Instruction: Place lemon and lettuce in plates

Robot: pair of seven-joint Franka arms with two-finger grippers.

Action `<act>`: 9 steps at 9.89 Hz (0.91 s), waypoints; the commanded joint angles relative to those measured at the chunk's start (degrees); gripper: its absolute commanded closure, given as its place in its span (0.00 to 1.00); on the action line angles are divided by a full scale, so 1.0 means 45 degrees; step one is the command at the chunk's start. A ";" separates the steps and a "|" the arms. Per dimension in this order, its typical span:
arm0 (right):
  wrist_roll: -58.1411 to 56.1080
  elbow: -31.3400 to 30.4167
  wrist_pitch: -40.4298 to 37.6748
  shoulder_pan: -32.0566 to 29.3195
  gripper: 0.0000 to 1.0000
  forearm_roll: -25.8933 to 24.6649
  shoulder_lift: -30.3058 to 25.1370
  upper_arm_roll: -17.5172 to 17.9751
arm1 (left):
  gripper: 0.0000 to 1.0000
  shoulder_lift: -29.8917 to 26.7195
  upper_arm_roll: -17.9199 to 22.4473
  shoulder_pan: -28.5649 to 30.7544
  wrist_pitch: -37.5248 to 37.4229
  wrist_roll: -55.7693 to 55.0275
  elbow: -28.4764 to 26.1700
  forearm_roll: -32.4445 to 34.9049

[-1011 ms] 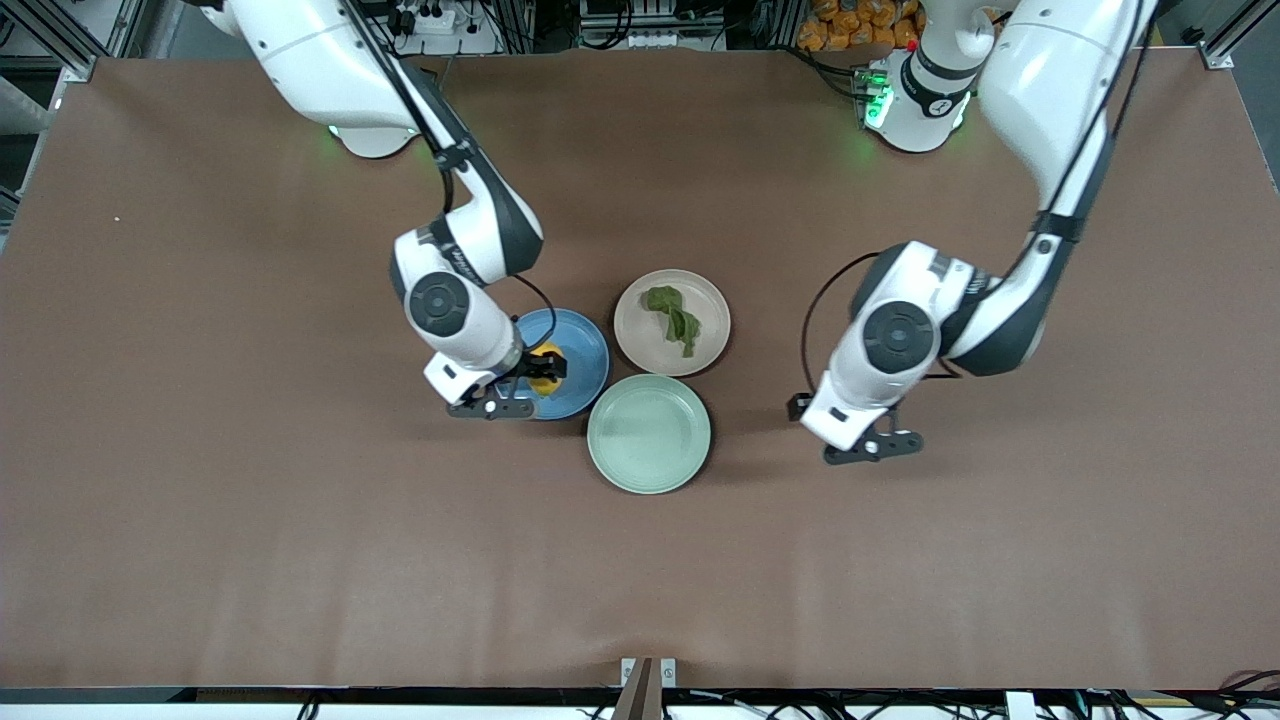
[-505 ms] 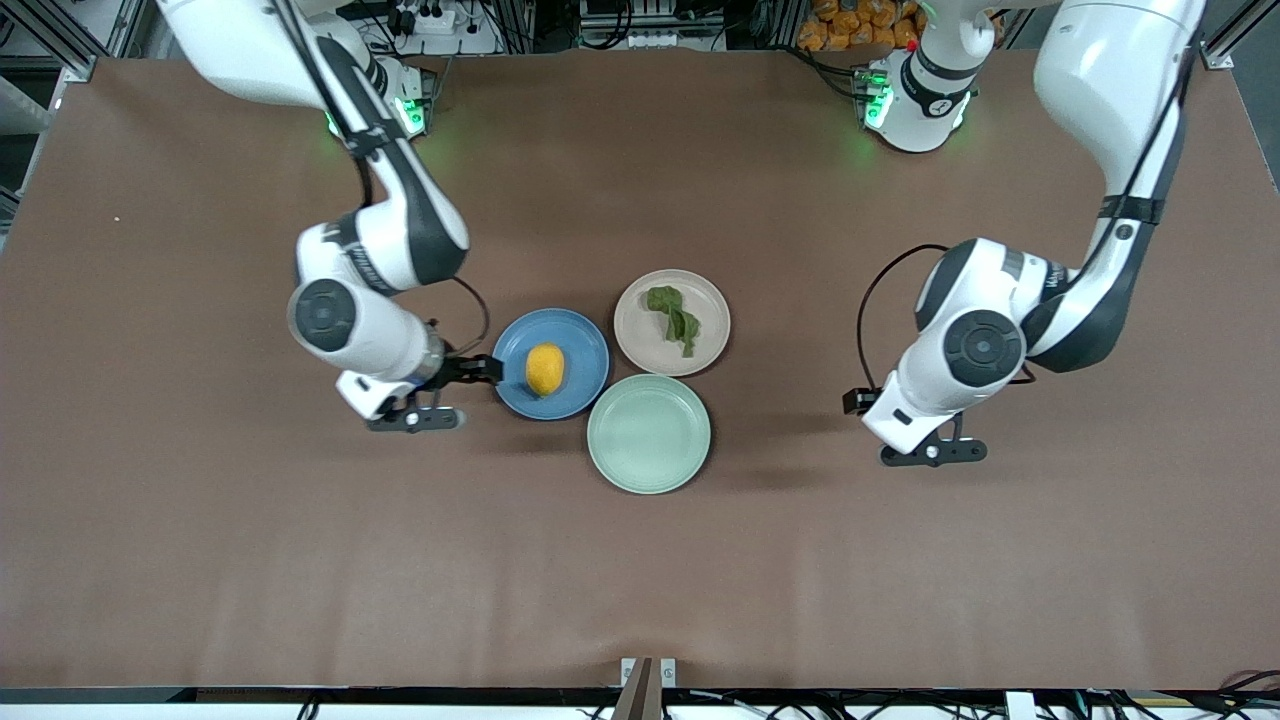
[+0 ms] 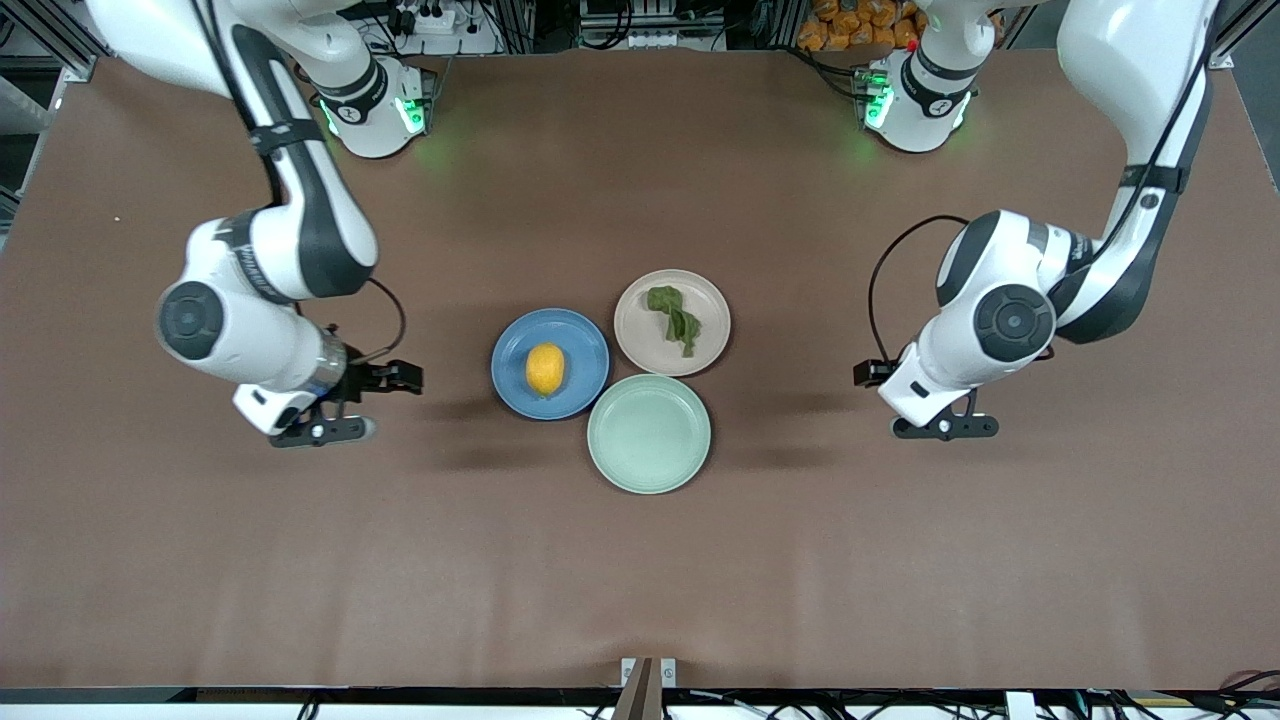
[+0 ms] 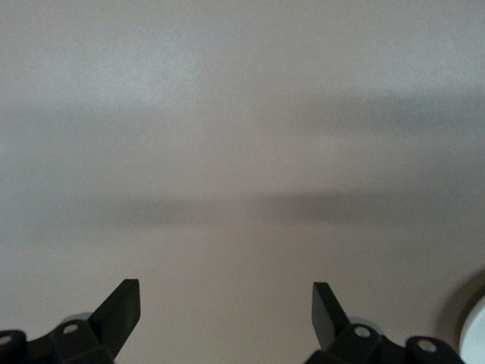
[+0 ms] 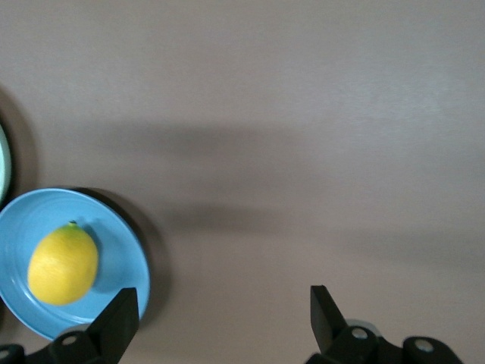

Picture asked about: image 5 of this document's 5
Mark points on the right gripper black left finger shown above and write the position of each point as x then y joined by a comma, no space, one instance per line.
110,333

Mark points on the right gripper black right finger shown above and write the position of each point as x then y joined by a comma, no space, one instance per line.
329,333

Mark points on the yellow lemon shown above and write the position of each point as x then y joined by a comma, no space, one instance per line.
62,265

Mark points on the blue round plate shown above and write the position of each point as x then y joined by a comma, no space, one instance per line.
117,242

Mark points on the light green round plate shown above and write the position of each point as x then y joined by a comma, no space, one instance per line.
3,163

